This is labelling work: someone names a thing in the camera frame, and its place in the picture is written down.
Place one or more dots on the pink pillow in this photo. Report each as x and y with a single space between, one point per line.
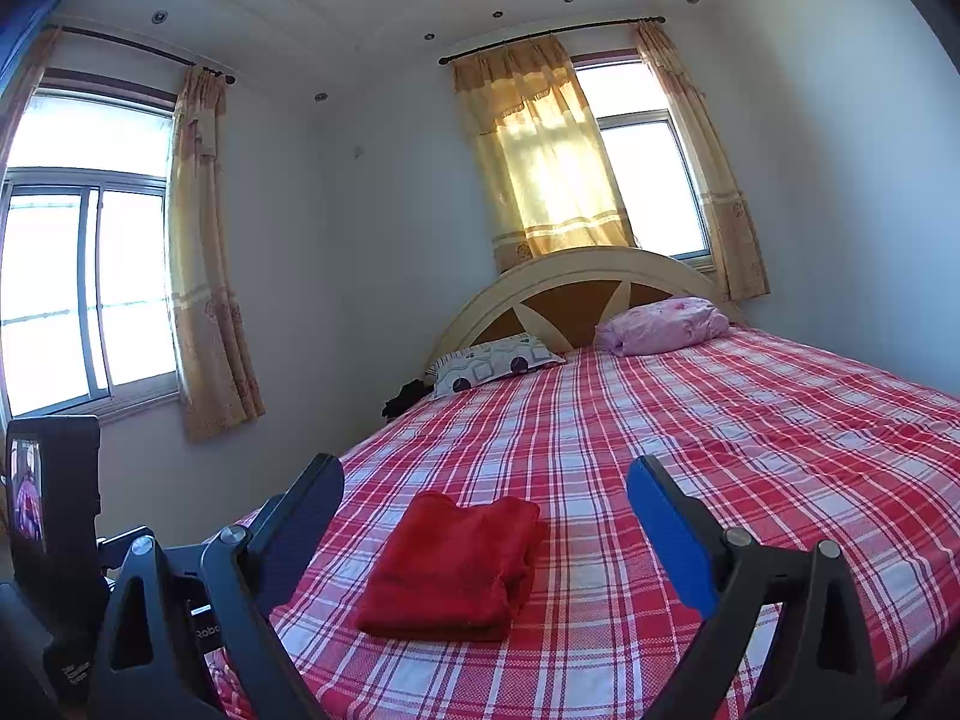
660 326

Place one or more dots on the cream wooden headboard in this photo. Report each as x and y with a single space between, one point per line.
480 307

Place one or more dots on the dark cloth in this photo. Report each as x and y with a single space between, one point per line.
405 399

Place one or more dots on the black curtain rod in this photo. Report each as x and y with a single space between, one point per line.
135 46
585 30

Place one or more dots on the beige patterned curtain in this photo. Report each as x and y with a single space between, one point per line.
720 187
26 90
210 277
540 165

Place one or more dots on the sliding glass window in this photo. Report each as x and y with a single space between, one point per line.
127 277
645 180

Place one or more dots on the white patterned pillow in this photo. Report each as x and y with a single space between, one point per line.
487 364

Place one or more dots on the group of ceiling downlights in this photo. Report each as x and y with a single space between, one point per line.
160 16

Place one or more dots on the red knitted sweater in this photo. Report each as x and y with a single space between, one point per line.
450 562

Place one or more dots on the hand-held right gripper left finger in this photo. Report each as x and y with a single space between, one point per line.
300 525

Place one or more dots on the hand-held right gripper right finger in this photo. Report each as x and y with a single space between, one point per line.
667 532

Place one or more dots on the red plaid bed sheet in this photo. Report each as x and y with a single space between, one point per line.
675 405

